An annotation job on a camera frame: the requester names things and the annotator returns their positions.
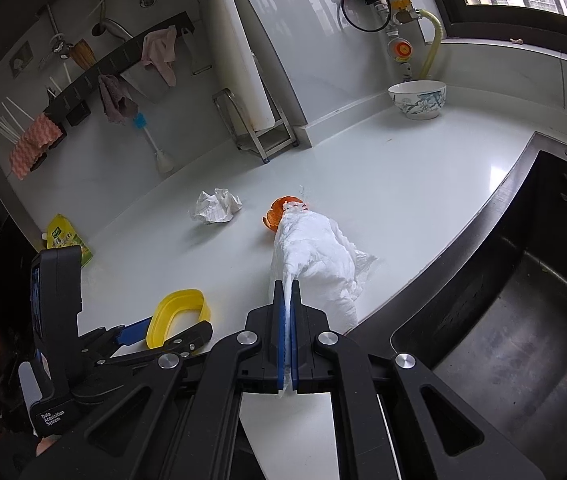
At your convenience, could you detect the pink wavy cloth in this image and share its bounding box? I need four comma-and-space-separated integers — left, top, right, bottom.
8, 113, 63, 182

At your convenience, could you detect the black wall rack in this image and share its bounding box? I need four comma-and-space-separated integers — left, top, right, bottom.
42, 11, 195, 129

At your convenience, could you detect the amber cup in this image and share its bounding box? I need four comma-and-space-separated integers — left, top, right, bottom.
70, 38, 97, 71

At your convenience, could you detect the blue white bottle brush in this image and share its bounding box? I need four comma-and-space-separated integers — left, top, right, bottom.
130, 110, 177, 175

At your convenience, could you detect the steel cleaver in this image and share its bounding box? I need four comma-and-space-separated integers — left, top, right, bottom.
182, 35, 213, 75

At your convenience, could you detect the steel board rack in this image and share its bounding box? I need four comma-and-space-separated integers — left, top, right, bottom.
212, 87, 301, 164

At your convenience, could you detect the yellow green pouch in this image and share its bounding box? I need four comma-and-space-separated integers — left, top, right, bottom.
42, 213, 95, 269

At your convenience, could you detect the white cutting board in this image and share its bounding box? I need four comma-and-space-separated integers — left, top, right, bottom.
210, 0, 309, 134

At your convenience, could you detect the wall socket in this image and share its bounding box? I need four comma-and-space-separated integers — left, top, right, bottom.
10, 42, 34, 79

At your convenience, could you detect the white plastic bag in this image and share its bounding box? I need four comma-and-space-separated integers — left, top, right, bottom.
268, 202, 379, 397

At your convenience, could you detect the orange plastic cup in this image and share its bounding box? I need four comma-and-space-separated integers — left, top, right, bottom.
262, 196, 311, 234

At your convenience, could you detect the white patterned bowl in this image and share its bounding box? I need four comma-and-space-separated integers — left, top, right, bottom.
387, 80, 449, 121

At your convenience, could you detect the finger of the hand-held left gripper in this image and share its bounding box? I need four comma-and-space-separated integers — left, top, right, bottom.
94, 320, 214, 367
83, 316, 154, 349

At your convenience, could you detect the bundle of white straws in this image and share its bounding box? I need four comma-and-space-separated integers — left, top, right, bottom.
0, 72, 72, 144

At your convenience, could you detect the gas valve yellow handle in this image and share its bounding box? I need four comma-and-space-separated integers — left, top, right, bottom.
389, 0, 422, 26

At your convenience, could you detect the yellow plastic container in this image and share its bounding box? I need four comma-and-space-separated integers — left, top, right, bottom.
146, 288, 213, 350

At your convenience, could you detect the gas valve with hose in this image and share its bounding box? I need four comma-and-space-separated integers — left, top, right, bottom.
340, 0, 395, 32

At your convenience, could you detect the purple grey cloth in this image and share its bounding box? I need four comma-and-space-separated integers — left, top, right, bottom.
98, 74, 139, 125

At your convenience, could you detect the yellow gas hose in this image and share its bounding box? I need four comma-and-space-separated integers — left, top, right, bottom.
417, 7, 445, 81

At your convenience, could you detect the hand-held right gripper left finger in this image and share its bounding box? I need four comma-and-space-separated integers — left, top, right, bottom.
20, 280, 289, 480

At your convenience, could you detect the pale pink cloth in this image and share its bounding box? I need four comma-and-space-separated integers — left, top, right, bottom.
140, 26, 178, 87

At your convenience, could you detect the steel sink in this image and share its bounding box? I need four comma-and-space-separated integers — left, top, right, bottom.
351, 132, 567, 480

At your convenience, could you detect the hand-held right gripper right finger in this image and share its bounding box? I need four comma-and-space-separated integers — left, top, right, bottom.
291, 280, 547, 480

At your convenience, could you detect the crumpled white paper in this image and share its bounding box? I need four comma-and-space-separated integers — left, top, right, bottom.
189, 188, 243, 225

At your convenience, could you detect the gas regulator orange dial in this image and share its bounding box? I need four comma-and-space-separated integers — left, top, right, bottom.
385, 29, 417, 81

